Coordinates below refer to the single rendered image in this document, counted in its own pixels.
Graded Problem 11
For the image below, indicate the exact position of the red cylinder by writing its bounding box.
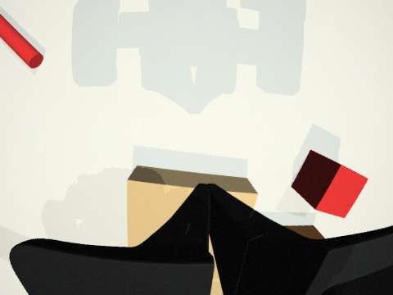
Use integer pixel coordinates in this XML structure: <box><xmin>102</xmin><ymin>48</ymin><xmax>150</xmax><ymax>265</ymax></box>
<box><xmin>0</xmin><ymin>14</ymin><xmax>43</xmax><ymax>69</ymax></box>

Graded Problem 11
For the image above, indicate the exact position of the red square block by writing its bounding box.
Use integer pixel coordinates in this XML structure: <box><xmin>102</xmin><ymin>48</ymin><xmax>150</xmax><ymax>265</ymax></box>
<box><xmin>291</xmin><ymin>150</ymin><xmax>368</xmax><ymax>219</ymax></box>

